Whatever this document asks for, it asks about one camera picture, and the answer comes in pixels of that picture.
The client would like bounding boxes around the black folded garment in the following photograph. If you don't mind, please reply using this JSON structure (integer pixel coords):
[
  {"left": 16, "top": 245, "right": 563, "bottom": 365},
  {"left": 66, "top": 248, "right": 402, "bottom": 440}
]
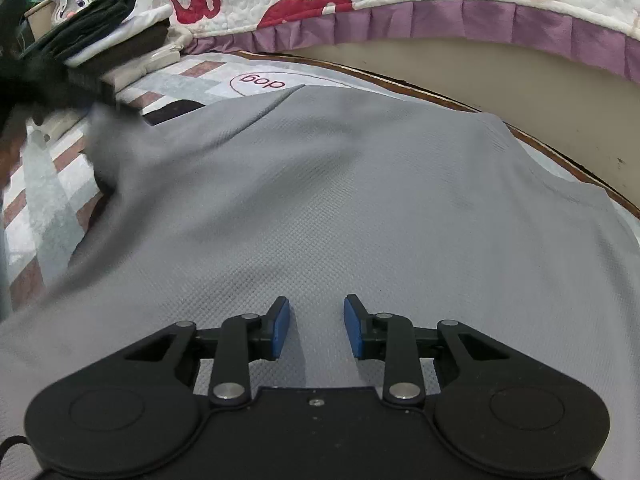
[{"left": 19, "top": 0, "right": 137, "bottom": 59}]

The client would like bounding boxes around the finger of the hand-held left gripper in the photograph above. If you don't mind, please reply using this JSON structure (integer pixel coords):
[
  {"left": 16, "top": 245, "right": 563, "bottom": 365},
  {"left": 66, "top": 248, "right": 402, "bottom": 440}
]
[{"left": 64, "top": 66, "right": 146, "bottom": 123}]

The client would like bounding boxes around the grey mesh shirt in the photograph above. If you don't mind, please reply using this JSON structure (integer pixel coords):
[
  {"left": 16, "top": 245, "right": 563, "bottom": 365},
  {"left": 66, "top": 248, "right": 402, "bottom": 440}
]
[{"left": 0, "top": 84, "right": 640, "bottom": 463}]

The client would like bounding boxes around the dark brown folded garment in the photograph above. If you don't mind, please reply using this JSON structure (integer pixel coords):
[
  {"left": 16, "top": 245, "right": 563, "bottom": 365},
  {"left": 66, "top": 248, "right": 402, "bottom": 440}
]
[{"left": 85, "top": 22, "right": 169, "bottom": 82}]

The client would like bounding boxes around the white folded garment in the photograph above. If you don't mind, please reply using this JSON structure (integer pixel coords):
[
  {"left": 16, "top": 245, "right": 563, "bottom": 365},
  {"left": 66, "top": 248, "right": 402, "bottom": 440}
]
[{"left": 64, "top": 5, "right": 172, "bottom": 67}]

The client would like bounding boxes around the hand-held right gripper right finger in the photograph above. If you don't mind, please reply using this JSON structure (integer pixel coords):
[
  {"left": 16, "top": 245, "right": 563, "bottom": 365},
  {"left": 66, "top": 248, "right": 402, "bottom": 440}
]
[{"left": 343, "top": 294, "right": 511, "bottom": 407}]

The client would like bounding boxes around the grey checked floor mat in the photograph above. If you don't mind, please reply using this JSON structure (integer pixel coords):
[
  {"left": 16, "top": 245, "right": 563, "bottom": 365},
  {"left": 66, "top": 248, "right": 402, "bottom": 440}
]
[{"left": 0, "top": 52, "right": 640, "bottom": 321}]

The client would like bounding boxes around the black cable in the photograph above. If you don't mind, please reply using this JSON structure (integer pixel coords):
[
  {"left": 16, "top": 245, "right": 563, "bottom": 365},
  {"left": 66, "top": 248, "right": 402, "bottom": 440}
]
[{"left": 0, "top": 435, "right": 32, "bottom": 467}]

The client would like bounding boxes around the beige bed frame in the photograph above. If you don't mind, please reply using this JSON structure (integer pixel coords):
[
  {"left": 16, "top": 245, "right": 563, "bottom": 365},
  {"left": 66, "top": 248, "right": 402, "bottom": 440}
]
[{"left": 235, "top": 35, "right": 640, "bottom": 211}]

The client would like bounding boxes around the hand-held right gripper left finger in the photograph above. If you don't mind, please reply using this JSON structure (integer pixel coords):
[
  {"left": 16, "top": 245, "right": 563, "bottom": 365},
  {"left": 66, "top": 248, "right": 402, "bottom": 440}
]
[{"left": 124, "top": 296, "right": 291, "bottom": 408}]

